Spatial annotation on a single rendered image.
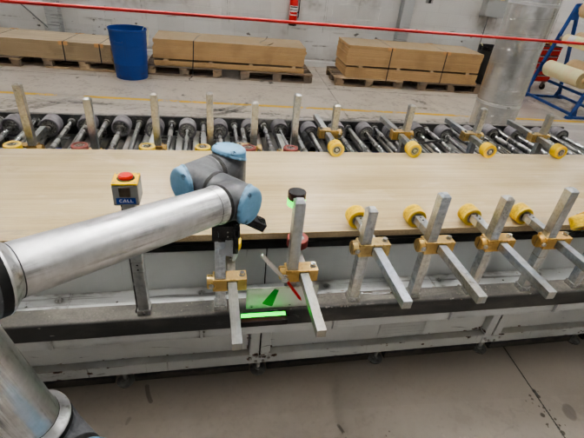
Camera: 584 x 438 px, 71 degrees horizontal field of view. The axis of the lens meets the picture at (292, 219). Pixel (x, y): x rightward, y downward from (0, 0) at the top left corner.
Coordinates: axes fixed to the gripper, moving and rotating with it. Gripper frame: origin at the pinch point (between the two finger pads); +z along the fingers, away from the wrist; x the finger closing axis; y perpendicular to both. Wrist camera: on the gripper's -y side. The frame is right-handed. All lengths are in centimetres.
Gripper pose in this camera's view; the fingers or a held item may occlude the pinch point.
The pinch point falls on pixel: (235, 256)
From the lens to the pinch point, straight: 129.3
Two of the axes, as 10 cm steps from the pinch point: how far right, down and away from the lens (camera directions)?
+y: -9.8, 0.2, -2.0
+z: -0.9, 8.4, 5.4
